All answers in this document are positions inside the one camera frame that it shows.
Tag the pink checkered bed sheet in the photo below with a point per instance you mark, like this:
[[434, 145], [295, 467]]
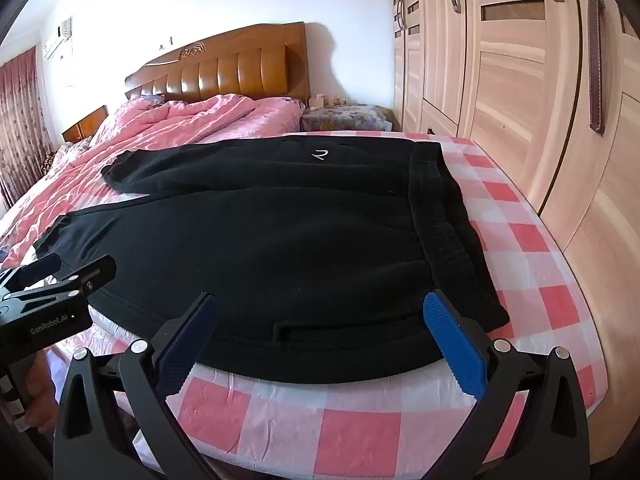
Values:
[[350, 425]]

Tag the small white container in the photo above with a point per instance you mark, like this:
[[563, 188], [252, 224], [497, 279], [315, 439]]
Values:
[[317, 100]]

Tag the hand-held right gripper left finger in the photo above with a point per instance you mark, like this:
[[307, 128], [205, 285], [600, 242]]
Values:
[[187, 340]]

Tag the wooden padded headboard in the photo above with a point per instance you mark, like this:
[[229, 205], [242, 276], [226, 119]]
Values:
[[225, 70]]

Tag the red patterned curtain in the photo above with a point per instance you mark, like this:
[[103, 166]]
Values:
[[20, 125]]

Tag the nightstand with floral cloth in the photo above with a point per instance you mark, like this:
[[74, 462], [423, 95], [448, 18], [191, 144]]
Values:
[[345, 117]]

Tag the floral pillow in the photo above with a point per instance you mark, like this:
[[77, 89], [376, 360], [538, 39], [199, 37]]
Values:
[[67, 152]]

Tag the white air conditioner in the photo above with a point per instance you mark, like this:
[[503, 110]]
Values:
[[57, 40]]

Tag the person's left hand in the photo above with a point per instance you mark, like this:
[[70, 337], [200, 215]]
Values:
[[42, 390]]

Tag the black pants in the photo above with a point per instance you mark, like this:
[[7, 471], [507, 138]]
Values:
[[300, 240]]

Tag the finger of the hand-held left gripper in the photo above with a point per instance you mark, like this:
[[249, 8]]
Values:
[[37, 267], [95, 271]]

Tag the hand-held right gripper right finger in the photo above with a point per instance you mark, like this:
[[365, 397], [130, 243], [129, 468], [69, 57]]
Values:
[[452, 340]]

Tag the pink quilt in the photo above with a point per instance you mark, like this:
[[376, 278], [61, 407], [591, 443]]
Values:
[[175, 125]]

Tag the light wooden wardrobe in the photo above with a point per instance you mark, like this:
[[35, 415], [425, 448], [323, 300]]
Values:
[[510, 85]]

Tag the wooden bedside cabinet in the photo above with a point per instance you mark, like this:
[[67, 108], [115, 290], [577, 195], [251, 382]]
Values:
[[87, 122]]

